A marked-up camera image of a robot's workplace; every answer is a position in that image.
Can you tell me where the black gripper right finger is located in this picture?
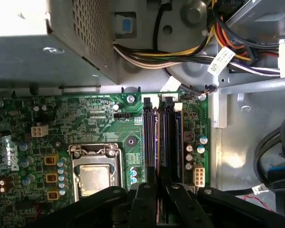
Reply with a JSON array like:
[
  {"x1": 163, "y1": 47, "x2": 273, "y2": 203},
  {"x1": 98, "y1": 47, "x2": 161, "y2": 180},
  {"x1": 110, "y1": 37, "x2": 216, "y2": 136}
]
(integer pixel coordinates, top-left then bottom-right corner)
[{"x1": 161, "y1": 166, "x2": 285, "y2": 228}]

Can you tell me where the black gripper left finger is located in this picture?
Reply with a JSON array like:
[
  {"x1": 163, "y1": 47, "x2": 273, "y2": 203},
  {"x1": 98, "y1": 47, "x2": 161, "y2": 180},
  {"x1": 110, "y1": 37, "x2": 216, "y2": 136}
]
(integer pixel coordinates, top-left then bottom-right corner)
[{"x1": 30, "y1": 167, "x2": 159, "y2": 228}]

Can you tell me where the green RAM stick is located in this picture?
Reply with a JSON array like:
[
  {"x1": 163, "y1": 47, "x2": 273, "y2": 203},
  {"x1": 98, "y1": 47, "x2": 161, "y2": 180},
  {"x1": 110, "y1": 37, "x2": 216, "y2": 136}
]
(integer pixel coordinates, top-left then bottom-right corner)
[{"x1": 156, "y1": 95, "x2": 167, "y2": 225}]

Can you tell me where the metal socket cover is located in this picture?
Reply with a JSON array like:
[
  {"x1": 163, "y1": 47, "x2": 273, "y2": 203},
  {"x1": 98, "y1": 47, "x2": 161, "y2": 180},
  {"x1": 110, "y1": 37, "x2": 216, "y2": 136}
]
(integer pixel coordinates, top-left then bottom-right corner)
[{"x1": 68, "y1": 143, "x2": 124, "y2": 198}]

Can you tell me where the silver CPU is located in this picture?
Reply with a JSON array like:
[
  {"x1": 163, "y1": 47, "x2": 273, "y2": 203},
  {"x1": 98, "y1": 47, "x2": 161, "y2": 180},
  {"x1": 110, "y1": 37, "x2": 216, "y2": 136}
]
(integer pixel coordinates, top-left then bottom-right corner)
[{"x1": 77, "y1": 165, "x2": 112, "y2": 197}]

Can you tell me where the green motherboard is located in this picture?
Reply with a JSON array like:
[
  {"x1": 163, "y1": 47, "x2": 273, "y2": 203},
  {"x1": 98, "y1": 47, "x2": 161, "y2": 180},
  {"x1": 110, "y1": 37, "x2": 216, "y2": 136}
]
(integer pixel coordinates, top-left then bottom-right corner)
[{"x1": 0, "y1": 91, "x2": 211, "y2": 228}]

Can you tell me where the grey metal PC case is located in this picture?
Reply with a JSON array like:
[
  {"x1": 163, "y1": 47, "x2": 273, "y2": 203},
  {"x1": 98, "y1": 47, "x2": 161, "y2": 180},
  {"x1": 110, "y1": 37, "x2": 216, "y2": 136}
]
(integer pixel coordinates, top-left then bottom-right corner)
[{"x1": 0, "y1": 0, "x2": 285, "y2": 228}]

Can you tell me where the blue plastic release tab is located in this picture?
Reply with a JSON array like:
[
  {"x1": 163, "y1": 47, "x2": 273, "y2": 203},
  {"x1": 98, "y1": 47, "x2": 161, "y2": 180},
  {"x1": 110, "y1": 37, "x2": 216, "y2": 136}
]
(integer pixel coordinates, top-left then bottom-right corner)
[{"x1": 115, "y1": 14, "x2": 136, "y2": 38}]

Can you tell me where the grey power supply unit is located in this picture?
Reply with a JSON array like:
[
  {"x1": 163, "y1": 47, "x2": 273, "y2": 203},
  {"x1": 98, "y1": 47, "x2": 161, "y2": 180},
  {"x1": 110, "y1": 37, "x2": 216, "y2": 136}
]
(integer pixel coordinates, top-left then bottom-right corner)
[{"x1": 0, "y1": 0, "x2": 119, "y2": 85}]

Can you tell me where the dark data cable bundle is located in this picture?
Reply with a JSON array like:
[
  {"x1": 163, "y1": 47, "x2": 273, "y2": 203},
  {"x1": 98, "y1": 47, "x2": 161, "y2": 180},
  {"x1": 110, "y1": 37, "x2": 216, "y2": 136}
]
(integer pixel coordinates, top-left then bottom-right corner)
[{"x1": 253, "y1": 116, "x2": 285, "y2": 216}]

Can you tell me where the multicoloured PSU wire bundle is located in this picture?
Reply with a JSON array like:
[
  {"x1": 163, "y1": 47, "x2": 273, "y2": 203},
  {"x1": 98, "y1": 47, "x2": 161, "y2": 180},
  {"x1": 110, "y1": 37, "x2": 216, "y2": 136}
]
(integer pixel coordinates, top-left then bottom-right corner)
[{"x1": 113, "y1": 0, "x2": 285, "y2": 78}]

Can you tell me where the white cable label tag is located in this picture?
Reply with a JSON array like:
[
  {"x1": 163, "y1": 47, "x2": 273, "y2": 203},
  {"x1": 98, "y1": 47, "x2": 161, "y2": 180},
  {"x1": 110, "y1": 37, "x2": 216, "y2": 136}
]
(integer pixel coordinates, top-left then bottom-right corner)
[{"x1": 207, "y1": 46, "x2": 236, "y2": 76}]

